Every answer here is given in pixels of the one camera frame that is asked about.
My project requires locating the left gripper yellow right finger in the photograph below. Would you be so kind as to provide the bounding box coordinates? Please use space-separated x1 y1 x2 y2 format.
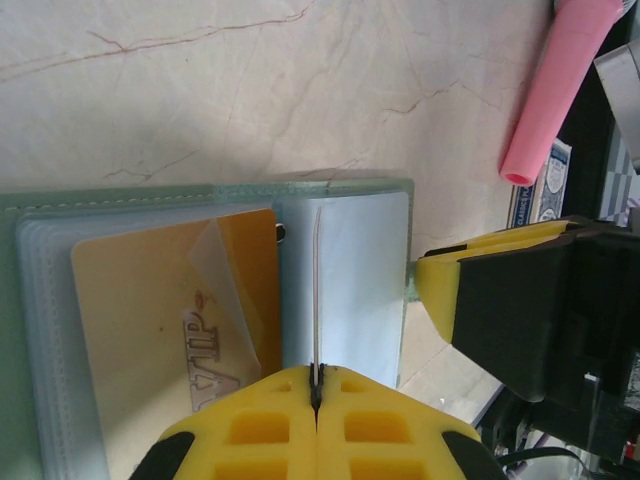
317 364 507 480

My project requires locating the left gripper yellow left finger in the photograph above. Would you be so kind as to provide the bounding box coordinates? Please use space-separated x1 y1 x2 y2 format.
127 364 318 480

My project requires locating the green card holder wallet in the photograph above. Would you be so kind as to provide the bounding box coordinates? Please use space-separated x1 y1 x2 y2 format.
0 175 417 480

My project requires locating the dark glossy card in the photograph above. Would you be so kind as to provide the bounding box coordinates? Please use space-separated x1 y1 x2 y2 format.
309 206 325 374

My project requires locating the gold VIP card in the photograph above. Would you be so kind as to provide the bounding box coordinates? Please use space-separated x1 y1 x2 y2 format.
69 207 281 480

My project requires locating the blue playing card deck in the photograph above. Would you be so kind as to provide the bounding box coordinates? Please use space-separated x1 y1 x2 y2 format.
505 138 575 232

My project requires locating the black grey chessboard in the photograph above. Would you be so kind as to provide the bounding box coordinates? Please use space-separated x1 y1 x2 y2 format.
552 0 640 229

